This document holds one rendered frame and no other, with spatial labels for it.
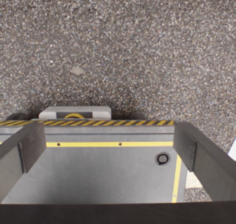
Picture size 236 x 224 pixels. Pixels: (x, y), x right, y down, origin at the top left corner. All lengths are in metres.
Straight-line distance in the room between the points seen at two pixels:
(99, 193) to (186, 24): 0.68
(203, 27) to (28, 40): 0.70
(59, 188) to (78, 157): 0.12
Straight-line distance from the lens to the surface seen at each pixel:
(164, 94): 0.77
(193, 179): 1.01
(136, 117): 0.65
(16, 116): 0.75
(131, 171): 0.50
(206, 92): 0.84
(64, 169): 0.52
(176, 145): 0.17
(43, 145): 0.17
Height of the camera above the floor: 0.73
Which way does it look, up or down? 75 degrees down
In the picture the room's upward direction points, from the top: 176 degrees clockwise
